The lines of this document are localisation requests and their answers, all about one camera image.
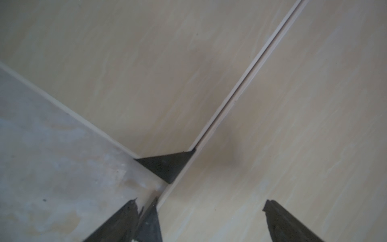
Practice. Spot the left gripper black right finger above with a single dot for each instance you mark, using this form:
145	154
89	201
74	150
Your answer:
284	227

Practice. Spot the wooden board black corners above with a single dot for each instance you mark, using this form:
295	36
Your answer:
151	75
309	131

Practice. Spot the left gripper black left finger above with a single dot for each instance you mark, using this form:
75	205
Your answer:
130	225

